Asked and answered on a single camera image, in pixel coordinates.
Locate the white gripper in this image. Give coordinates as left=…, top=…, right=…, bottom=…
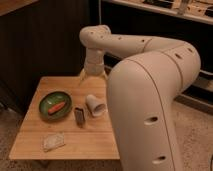
left=78, top=60, right=108, bottom=86

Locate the dark eraser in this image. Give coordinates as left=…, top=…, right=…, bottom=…
left=74, top=107, right=85, bottom=127

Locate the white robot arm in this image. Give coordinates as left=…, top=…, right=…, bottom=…
left=79, top=25, right=201, bottom=171

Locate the white tipped-over cup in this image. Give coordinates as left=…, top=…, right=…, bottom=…
left=85, top=94, right=106, bottom=117

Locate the orange carrot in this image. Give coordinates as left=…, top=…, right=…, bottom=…
left=48, top=102, right=66, bottom=115

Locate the green bowl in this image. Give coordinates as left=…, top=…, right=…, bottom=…
left=39, top=91, right=72, bottom=121

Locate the wooden table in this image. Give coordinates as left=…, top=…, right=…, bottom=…
left=9, top=76, right=119, bottom=160

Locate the dark wooden cabinet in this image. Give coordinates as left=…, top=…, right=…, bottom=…
left=0, top=0, right=89, bottom=113

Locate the clear plastic snack packet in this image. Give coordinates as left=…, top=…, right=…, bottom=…
left=43, top=133, right=65, bottom=152

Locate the metal shelf rack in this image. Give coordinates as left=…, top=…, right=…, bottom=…
left=89, top=0, right=213, bottom=116

